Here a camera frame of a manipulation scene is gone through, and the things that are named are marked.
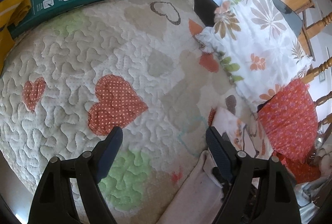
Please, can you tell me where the yellow cloth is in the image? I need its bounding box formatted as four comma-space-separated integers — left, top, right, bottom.
1, 0, 32, 68

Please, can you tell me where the heart patterned quilt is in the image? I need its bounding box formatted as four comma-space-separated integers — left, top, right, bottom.
1, 0, 254, 223

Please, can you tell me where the red floral sheet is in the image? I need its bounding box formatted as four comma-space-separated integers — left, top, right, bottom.
273, 152, 321, 184

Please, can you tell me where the pale pink printed garment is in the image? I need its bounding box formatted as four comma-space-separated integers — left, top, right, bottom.
158, 107, 273, 223

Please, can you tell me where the white floral pillow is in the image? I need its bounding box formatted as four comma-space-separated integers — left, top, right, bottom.
195, 0, 312, 112

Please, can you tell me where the red floral pillow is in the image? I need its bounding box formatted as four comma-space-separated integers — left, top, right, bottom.
258, 79, 318, 163

